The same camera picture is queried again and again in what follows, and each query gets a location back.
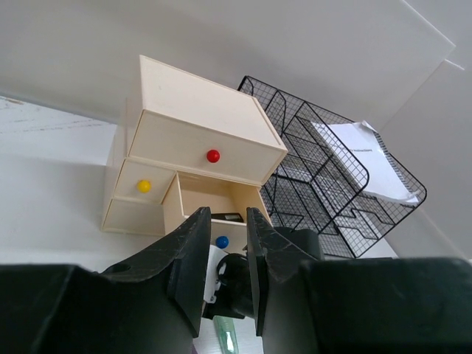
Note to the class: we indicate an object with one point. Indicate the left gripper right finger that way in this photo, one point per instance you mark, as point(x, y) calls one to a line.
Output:
point(379, 305)

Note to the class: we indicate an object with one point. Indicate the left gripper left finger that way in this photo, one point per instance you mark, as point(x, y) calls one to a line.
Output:
point(150, 302)

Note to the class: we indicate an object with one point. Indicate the green highlighter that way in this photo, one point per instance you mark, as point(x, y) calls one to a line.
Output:
point(226, 333)

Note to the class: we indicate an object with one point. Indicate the purple black highlighter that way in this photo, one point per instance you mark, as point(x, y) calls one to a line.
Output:
point(232, 217)

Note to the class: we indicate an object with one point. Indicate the small drawer yellow knob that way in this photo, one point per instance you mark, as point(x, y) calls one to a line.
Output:
point(143, 182)

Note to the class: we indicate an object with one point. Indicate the drawer red knob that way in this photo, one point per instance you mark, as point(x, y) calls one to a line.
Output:
point(196, 149)

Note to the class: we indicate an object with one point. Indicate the white instruction booklet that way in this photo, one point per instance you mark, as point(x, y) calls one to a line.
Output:
point(360, 148)

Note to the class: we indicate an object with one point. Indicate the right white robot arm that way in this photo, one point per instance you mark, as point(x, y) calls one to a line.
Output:
point(228, 282)

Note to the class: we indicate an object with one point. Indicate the beige wooden drawer cabinet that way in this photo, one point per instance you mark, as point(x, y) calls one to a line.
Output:
point(164, 90)

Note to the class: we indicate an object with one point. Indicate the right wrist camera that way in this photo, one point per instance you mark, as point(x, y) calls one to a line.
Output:
point(211, 282)

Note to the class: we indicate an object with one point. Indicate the black wire mesh organizer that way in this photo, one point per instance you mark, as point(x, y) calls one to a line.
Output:
point(320, 184)

